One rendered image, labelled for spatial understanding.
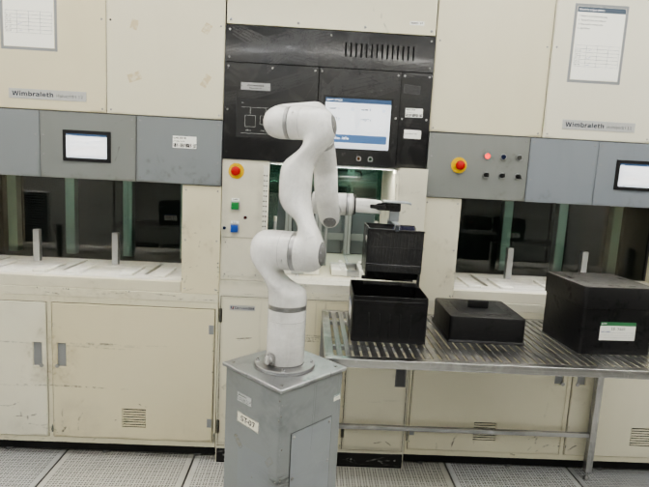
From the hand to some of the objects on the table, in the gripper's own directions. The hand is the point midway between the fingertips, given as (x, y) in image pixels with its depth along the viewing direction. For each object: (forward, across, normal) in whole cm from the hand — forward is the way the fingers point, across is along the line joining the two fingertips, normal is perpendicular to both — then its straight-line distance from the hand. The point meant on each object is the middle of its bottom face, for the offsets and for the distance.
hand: (394, 207), depth 197 cm
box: (+81, 0, +49) cm, 95 cm away
